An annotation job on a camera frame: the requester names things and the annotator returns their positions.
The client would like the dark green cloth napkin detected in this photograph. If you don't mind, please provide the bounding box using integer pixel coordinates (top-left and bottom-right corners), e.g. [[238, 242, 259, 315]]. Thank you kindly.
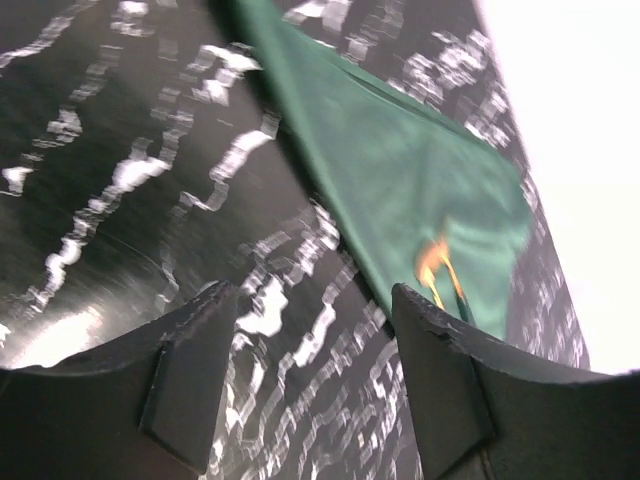
[[231, 1, 531, 338]]

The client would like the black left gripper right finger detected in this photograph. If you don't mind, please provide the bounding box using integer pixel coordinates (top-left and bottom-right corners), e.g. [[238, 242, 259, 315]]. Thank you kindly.
[[392, 284, 639, 479]]

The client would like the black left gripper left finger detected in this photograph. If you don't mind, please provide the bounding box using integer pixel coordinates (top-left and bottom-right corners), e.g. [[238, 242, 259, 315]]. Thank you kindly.
[[1, 282, 238, 479]]

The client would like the gold fork green handle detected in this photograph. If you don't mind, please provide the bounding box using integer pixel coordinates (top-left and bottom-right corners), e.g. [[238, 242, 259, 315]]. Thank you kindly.
[[435, 236, 475, 325]]

